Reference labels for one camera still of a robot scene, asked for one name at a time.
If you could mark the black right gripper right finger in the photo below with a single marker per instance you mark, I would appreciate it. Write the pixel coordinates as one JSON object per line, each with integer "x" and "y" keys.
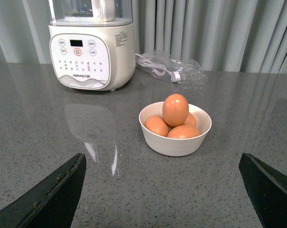
{"x": 267, "y": 189}

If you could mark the brown egg back in bowl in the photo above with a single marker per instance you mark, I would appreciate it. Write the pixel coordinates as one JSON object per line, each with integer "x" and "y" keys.
{"x": 190, "y": 119}

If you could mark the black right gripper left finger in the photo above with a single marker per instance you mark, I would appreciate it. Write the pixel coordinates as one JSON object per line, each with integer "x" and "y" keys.
{"x": 52, "y": 202}

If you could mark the white Joyoung blender appliance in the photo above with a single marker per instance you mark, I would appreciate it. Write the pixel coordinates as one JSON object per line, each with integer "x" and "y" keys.
{"x": 92, "y": 43}

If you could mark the brown egg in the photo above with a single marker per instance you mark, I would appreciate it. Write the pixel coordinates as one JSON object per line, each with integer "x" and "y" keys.
{"x": 157, "y": 125}
{"x": 184, "y": 132}
{"x": 190, "y": 119}
{"x": 175, "y": 110}

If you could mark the brown egg front in bowl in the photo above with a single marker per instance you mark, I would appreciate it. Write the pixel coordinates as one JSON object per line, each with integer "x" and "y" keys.
{"x": 184, "y": 132}

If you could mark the white ceramic bowl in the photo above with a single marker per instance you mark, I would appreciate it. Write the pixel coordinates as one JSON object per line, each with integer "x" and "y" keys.
{"x": 174, "y": 147}

